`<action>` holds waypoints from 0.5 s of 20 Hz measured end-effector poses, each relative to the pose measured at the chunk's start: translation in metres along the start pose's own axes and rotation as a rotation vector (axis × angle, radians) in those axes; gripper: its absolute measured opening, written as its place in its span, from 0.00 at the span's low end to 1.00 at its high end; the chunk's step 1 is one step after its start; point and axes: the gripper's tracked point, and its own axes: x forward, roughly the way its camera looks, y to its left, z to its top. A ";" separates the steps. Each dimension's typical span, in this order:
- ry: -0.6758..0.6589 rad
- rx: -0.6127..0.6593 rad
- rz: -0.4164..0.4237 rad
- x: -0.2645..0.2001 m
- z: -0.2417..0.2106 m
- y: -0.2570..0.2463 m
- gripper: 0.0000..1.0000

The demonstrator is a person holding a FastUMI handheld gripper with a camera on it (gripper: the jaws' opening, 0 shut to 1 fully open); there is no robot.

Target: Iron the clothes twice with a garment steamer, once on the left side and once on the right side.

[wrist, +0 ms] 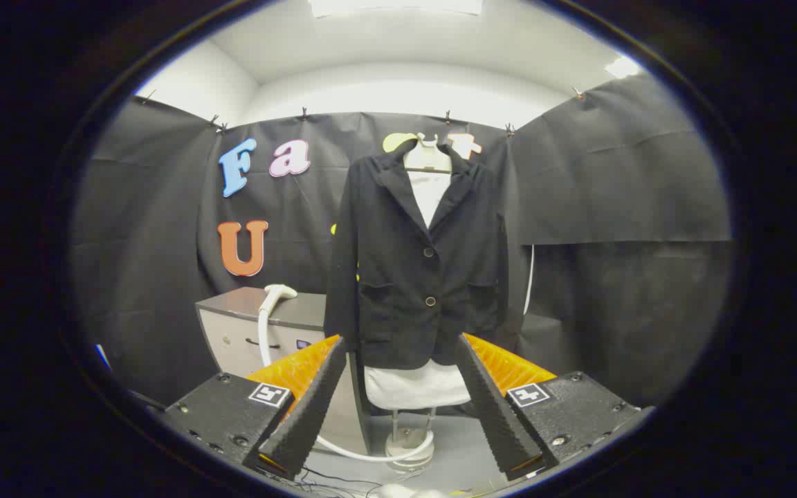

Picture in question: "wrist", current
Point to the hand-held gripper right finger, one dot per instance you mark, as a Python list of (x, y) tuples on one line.
[(488, 398)]

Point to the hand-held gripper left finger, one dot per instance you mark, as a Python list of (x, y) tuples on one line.
[(315, 394)]

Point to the white garment steamer head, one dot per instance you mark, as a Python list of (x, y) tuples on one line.
[(278, 291)]

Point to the black suit jacket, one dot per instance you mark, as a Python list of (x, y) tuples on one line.
[(405, 277)]

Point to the white padded garment form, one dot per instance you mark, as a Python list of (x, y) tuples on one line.
[(416, 387)]

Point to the metal garment stand base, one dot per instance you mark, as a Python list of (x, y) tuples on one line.
[(409, 446)]

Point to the white plastic clothes hanger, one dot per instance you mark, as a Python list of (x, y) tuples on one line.
[(427, 158)]

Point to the grey cabinet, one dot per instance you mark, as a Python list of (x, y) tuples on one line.
[(232, 325)]

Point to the white blue-edged sheet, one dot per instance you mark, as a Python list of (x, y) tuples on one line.
[(103, 356)]

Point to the black backdrop cloth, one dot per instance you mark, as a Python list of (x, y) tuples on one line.
[(620, 207)]

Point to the small ceiling light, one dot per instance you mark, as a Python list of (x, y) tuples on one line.
[(622, 67)]

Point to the rectangular ceiling light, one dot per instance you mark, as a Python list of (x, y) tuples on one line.
[(398, 5)]

